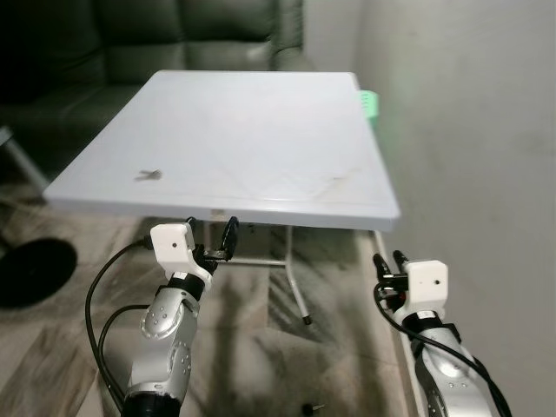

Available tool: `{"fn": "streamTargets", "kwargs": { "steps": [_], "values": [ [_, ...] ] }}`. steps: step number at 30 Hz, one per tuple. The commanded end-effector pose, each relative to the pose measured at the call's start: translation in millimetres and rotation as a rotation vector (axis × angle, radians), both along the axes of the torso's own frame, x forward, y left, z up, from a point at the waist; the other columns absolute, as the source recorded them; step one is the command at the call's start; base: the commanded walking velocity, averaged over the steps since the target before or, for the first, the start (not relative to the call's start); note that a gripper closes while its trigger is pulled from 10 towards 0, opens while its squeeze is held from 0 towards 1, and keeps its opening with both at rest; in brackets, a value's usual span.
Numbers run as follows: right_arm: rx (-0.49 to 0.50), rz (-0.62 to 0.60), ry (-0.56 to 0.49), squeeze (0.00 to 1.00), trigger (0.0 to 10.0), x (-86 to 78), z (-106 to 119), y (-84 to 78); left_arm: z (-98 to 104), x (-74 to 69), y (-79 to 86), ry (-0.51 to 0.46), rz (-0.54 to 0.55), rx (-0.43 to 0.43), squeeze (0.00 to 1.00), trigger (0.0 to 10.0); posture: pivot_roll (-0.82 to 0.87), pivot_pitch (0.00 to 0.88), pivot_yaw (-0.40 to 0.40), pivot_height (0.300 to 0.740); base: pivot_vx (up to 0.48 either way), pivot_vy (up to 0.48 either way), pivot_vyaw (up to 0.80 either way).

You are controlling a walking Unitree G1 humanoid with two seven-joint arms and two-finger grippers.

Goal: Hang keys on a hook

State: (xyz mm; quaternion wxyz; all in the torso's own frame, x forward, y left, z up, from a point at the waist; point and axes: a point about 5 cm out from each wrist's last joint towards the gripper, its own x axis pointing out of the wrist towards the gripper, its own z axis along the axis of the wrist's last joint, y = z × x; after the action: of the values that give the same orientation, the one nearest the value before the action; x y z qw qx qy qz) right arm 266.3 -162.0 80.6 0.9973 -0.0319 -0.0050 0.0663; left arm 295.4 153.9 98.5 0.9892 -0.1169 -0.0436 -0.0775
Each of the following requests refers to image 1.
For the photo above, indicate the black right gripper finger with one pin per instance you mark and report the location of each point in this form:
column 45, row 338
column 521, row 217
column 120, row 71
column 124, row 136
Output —
column 380, row 265
column 400, row 261

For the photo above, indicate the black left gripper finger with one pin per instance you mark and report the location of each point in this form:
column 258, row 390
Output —
column 230, row 233
column 191, row 221

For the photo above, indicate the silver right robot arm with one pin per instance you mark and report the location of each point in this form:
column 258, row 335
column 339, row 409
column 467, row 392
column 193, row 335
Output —
column 452, row 382

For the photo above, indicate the white plastic table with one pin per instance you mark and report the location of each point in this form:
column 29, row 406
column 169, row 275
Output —
column 243, row 139

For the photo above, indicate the small black floor object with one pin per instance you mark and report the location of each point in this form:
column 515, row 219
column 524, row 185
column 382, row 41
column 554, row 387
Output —
column 309, row 407

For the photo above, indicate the green plastic chair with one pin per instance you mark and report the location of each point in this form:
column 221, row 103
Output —
column 369, row 104

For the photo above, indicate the black round floor stand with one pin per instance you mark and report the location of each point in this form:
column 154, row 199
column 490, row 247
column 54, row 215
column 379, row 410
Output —
column 35, row 274

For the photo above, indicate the dark green leather sofa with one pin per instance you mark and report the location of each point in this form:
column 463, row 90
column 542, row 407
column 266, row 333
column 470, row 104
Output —
column 130, row 52

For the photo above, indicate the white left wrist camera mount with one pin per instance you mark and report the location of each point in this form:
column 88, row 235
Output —
column 172, row 241

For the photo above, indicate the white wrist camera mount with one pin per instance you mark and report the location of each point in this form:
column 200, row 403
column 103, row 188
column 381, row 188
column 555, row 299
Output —
column 427, row 280
column 172, row 241

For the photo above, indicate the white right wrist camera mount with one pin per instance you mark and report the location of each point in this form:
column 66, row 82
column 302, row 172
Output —
column 427, row 280

